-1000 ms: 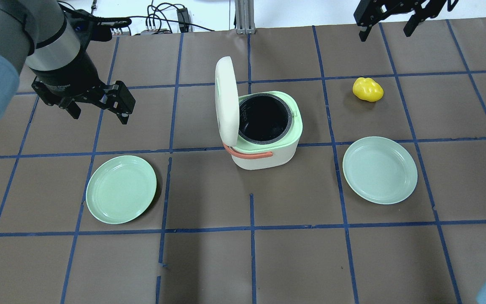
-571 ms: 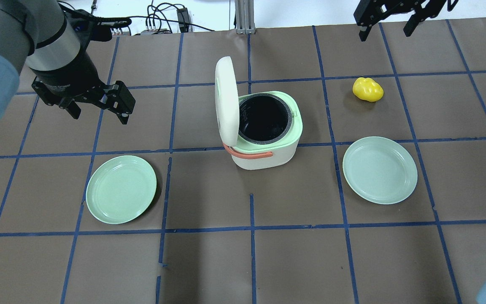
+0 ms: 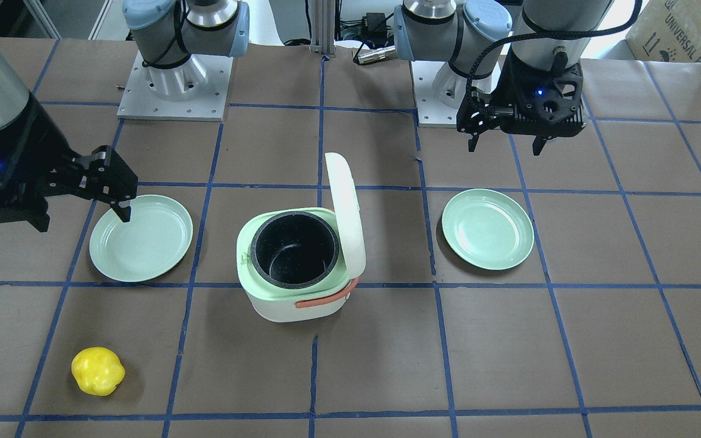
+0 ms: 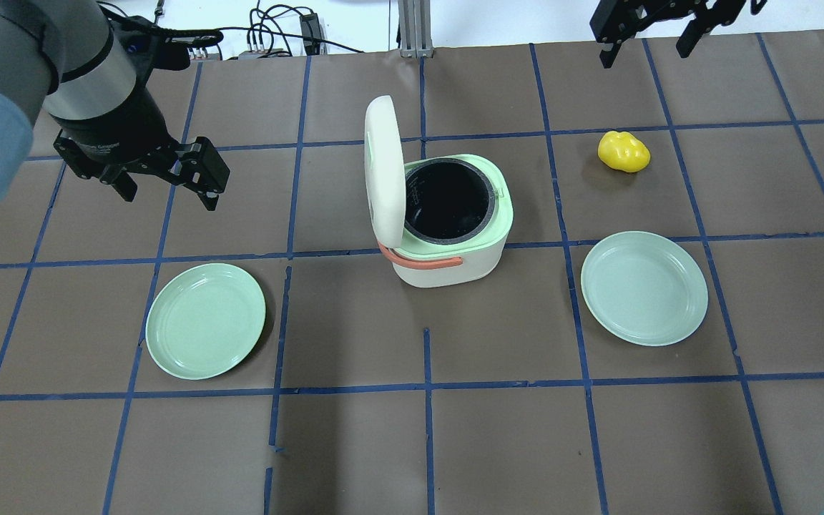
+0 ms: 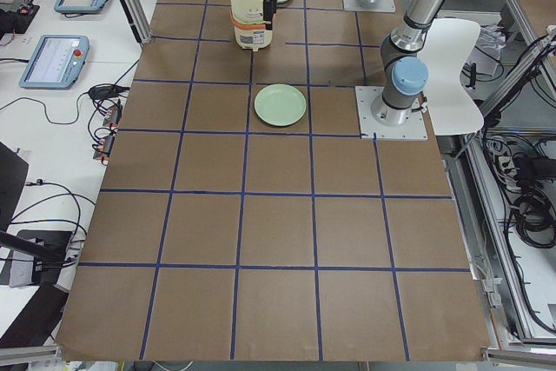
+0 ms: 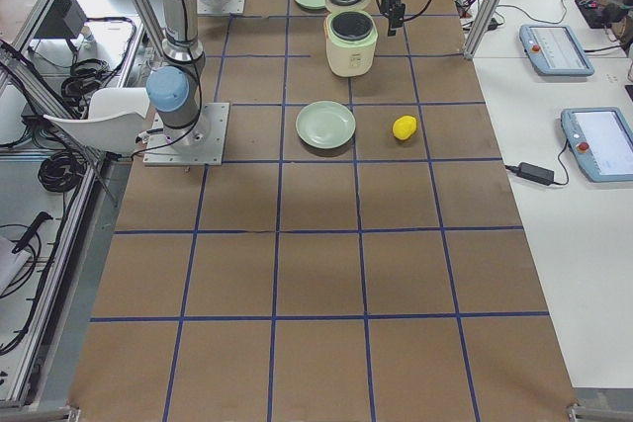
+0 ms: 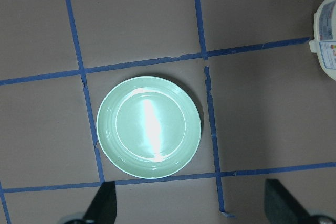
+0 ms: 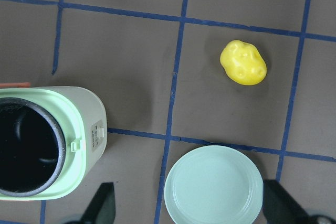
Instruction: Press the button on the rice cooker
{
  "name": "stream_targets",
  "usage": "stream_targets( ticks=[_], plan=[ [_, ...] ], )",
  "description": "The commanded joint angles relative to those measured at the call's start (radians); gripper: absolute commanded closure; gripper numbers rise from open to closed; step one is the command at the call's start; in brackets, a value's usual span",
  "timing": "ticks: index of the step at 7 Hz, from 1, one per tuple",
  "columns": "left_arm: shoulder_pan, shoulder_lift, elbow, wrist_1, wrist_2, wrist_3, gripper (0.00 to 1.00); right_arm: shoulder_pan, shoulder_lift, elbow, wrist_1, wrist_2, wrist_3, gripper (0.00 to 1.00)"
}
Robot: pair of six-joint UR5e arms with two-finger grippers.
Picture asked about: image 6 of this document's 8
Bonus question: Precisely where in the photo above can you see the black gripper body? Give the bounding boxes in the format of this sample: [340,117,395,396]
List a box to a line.
[379,0,406,30]

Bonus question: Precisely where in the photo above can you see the white rice cooker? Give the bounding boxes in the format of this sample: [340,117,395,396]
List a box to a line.
[323,0,378,77]

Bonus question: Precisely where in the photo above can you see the yellow toy bell pepper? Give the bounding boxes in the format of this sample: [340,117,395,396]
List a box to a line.
[392,115,417,141]

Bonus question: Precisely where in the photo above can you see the far teach pendant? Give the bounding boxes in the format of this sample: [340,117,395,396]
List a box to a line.
[518,25,594,77]

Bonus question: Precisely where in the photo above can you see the teach pendant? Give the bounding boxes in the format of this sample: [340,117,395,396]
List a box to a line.
[518,25,594,77]
[560,107,632,183]

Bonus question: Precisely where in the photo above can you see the black power brick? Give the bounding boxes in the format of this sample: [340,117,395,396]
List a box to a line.
[516,162,555,186]

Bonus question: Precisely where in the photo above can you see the near teach pendant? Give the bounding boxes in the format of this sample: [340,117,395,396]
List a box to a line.
[560,107,632,183]

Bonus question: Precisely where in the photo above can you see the white plastic chair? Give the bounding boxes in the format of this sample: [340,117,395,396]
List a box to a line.
[44,87,150,156]

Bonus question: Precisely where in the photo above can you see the coiled black cables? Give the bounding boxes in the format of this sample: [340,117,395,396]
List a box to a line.
[38,152,85,194]

